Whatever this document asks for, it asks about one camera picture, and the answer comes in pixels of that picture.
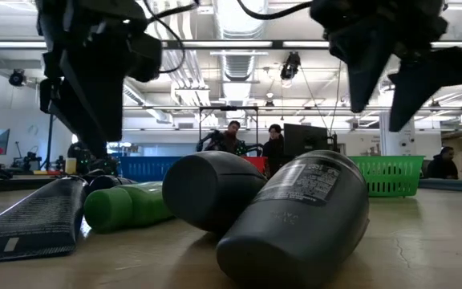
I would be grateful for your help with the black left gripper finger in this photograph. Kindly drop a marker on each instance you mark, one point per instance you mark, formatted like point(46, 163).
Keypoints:
point(66, 108)
point(98, 96)

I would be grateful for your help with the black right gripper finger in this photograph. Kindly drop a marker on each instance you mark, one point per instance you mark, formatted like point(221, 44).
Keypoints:
point(365, 68)
point(435, 70)

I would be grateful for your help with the black background robot arm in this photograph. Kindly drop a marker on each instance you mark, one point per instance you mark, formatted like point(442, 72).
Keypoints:
point(211, 138)

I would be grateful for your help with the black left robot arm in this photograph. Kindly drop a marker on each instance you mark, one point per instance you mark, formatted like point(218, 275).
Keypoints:
point(84, 158)

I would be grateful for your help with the yellow cup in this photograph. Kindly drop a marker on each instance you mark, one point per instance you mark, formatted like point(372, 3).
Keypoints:
point(70, 165)

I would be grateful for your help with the white pillar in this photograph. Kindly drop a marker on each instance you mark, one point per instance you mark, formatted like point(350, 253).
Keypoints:
point(397, 138)

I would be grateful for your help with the blue plastic basket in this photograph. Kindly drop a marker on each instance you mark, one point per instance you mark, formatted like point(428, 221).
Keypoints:
point(147, 168)

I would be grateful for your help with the black overhead crossbar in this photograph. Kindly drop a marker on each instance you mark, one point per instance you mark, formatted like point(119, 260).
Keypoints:
point(277, 44)

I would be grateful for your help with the person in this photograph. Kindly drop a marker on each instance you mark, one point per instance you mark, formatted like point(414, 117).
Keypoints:
point(274, 148)
point(442, 164)
point(233, 138)

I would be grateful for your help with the green plastic basket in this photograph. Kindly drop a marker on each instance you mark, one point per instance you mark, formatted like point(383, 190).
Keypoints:
point(391, 174)

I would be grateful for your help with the black hanging camera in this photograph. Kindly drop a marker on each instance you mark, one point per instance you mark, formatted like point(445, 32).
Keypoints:
point(16, 77)
point(291, 66)

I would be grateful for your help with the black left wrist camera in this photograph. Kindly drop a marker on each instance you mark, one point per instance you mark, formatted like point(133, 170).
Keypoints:
point(147, 56)

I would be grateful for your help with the silver ventilation duct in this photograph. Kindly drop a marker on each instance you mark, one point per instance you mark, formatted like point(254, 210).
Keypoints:
point(239, 60)

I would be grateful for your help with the black background rig frame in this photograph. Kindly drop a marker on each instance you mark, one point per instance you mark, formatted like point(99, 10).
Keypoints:
point(228, 108)

